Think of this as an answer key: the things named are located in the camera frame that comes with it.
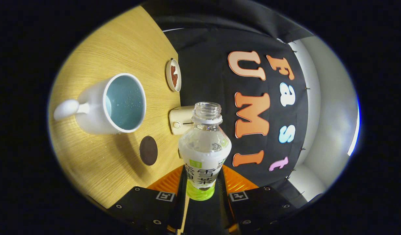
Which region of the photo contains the dark round coaster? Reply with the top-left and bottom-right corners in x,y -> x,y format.
139,136 -> 158,166

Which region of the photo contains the white toaster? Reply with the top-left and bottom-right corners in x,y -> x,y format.
169,105 -> 196,135

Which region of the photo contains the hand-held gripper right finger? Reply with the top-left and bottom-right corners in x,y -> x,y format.
217,164 -> 300,234

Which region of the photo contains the clear juice bottle green base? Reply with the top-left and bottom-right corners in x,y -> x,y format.
178,102 -> 232,201

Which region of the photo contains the wooden table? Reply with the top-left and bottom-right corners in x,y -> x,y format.
48,5 -> 188,209

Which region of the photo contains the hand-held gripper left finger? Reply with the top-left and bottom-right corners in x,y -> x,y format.
107,165 -> 189,235

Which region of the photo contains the white cup blue inside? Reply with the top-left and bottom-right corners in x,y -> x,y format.
53,73 -> 147,135

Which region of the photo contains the white round plate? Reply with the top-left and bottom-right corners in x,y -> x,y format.
166,58 -> 182,92

